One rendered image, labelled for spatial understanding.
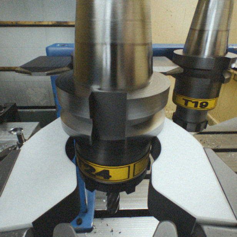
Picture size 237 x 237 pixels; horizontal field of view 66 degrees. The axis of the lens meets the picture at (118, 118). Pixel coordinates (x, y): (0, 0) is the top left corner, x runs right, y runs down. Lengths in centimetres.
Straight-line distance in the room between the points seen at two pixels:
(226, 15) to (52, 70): 17
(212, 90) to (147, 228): 30
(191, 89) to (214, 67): 3
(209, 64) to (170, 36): 104
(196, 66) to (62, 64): 13
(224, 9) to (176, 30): 103
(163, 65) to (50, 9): 66
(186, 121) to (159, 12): 102
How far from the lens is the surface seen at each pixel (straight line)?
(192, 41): 21
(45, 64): 21
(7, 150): 47
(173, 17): 123
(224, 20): 21
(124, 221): 42
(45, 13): 81
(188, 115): 23
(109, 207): 17
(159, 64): 20
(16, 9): 85
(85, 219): 42
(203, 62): 20
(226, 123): 106
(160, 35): 121
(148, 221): 43
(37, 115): 97
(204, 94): 21
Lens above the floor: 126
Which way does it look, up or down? 28 degrees down
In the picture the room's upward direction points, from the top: straight up
